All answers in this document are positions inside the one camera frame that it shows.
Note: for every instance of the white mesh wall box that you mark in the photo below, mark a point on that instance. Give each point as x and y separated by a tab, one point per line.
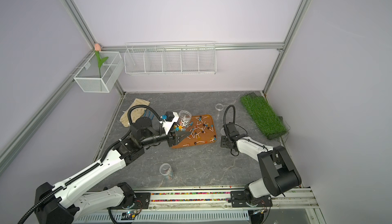
88	78

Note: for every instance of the clear plastic jar lid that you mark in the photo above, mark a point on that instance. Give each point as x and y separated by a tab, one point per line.
223	132

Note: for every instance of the green artificial grass mat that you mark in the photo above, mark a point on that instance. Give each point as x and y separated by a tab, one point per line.
268	122

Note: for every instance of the artificial pink tulip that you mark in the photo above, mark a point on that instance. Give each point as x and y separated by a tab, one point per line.
100	60

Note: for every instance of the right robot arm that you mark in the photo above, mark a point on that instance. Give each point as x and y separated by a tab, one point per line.
278	172

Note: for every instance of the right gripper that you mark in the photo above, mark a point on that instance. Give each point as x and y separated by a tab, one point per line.
222	141

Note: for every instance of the white wire wall basket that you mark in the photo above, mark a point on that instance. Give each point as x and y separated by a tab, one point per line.
187	57

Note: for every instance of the blue garden hand rake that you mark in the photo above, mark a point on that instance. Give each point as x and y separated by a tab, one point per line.
149	114

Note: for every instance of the orange wooden tray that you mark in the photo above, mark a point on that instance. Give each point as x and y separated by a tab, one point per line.
202	130

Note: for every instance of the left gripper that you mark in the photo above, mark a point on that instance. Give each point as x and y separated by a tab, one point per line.
175	138

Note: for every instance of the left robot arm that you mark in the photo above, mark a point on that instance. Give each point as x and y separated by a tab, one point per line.
66	201

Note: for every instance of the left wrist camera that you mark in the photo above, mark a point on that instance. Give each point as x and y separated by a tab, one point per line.
168	120

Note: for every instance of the clear jar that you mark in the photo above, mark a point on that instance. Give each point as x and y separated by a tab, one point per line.
184	120
166	171

